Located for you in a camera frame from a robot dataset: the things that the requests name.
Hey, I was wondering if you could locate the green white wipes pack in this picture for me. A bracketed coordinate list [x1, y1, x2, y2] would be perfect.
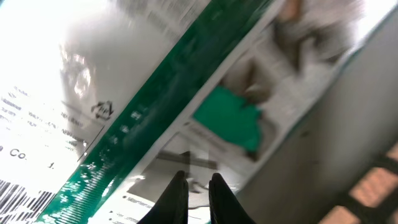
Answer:
[1, 1, 397, 223]

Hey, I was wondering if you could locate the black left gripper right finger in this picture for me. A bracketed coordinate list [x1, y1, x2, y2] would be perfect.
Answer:
[209, 173, 255, 224]

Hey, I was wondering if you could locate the grey plastic mesh basket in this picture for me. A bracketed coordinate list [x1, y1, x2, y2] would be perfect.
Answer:
[238, 9, 397, 223]

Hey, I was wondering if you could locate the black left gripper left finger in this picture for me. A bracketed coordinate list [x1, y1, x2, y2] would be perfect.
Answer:
[137, 170, 188, 224]

